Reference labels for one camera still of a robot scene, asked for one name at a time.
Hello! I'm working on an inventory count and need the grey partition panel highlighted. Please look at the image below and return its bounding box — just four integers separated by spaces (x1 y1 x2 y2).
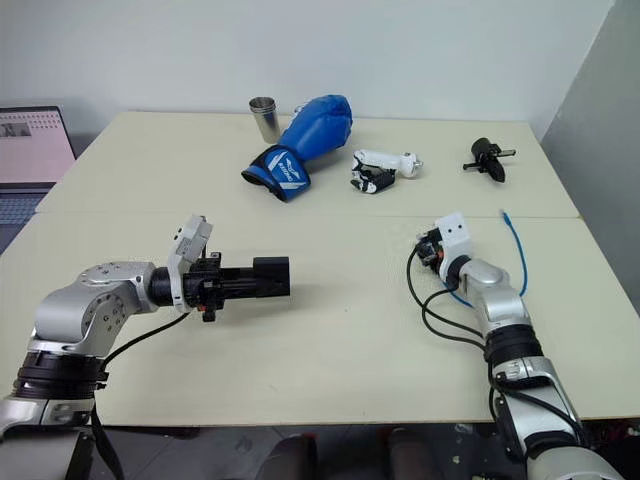
536 0 640 324

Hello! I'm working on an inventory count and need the blue Ethernet cable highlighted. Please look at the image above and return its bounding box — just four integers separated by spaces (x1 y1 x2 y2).
447 208 531 309

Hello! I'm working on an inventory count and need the white robotic hand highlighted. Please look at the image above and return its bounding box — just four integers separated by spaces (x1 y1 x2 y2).
349 148 427 196

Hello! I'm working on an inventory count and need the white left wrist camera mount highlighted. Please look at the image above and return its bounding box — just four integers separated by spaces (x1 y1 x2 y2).
166 214 215 315

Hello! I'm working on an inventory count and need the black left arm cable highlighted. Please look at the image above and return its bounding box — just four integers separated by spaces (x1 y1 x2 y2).
88 309 199 480

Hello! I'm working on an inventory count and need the metal cup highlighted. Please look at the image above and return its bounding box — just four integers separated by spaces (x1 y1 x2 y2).
248 95 282 144

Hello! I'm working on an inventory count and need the blue boxing glove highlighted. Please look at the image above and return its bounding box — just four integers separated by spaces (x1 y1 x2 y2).
240 94 355 204

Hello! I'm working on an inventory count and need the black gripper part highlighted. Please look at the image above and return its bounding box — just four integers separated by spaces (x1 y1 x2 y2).
462 136 519 185

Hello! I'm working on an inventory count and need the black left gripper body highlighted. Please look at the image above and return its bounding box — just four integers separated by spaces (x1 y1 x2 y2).
181 251 227 324

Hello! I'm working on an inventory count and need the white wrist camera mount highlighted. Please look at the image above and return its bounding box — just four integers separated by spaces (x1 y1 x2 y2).
432 212 474 279
166 214 215 315

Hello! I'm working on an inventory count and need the open laptop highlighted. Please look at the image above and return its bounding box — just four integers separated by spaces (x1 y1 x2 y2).
0 105 78 254

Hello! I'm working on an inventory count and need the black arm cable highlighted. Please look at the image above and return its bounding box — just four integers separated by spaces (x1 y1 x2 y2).
405 246 587 464
88 309 199 480

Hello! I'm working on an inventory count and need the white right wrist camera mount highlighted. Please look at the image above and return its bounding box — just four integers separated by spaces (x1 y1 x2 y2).
432 212 474 279

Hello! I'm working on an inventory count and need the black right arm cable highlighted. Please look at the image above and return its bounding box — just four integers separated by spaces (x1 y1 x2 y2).
405 246 587 464

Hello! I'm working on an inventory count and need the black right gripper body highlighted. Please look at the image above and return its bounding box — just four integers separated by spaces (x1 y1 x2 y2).
413 228 445 275

